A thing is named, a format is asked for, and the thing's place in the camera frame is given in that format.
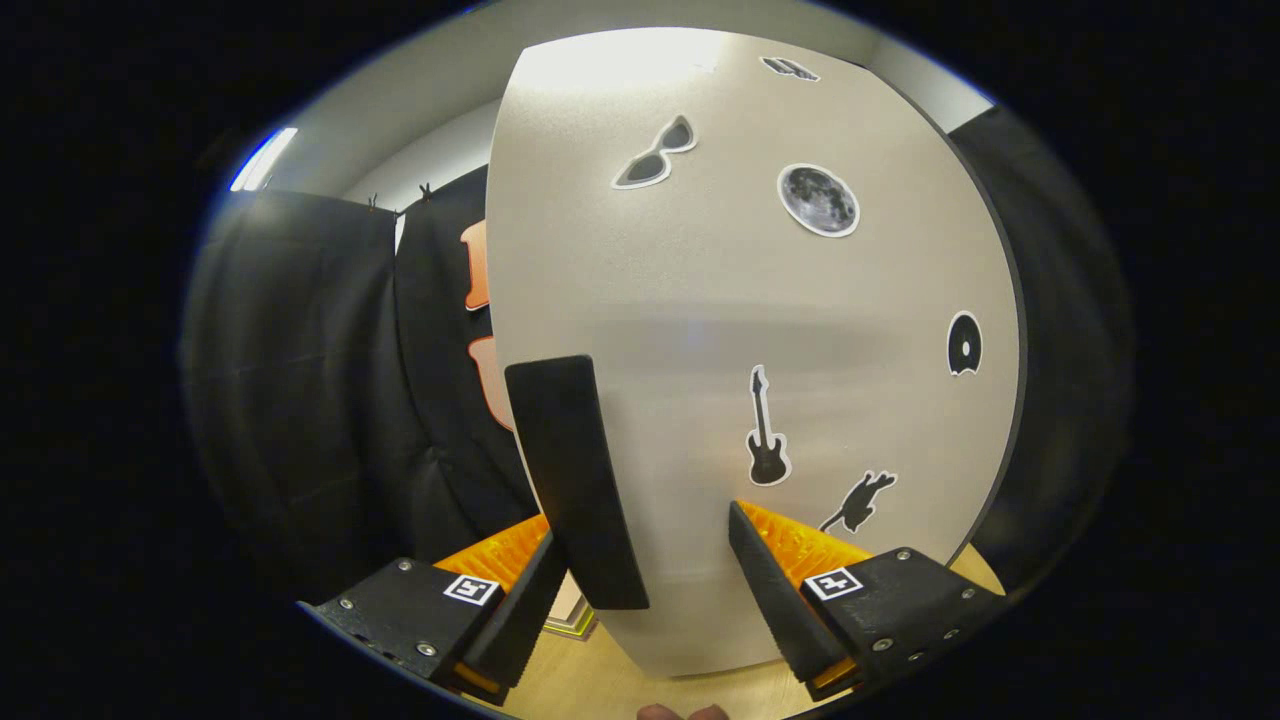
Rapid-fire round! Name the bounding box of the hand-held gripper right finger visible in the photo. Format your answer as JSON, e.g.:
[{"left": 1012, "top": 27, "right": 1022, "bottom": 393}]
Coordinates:
[{"left": 728, "top": 500, "right": 1009, "bottom": 701}]

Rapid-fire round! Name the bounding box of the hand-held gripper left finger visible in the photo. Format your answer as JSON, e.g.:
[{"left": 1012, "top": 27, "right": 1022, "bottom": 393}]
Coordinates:
[{"left": 298, "top": 515, "right": 569, "bottom": 708}]

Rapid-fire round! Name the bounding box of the beige shoe cabinet door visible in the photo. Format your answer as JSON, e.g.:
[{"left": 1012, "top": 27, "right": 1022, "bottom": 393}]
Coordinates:
[{"left": 483, "top": 27, "right": 1023, "bottom": 679}]

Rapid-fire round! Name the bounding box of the dark grey shoe cabinet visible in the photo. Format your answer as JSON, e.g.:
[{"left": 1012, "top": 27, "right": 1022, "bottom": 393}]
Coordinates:
[{"left": 930, "top": 100, "right": 1031, "bottom": 561}]

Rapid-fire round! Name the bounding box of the orange cover book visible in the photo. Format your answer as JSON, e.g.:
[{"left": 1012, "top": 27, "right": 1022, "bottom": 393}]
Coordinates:
[{"left": 543, "top": 572, "right": 599, "bottom": 638}]

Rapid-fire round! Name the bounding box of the black backdrop cloth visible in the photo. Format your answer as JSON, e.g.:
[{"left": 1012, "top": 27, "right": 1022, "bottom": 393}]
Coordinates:
[{"left": 180, "top": 105, "right": 1136, "bottom": 611}]

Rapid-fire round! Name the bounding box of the ceiling light panel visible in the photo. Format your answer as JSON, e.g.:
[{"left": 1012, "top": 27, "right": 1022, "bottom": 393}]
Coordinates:
[{"left": 230, "top": 127, "right": 299, "bottom": 193}]

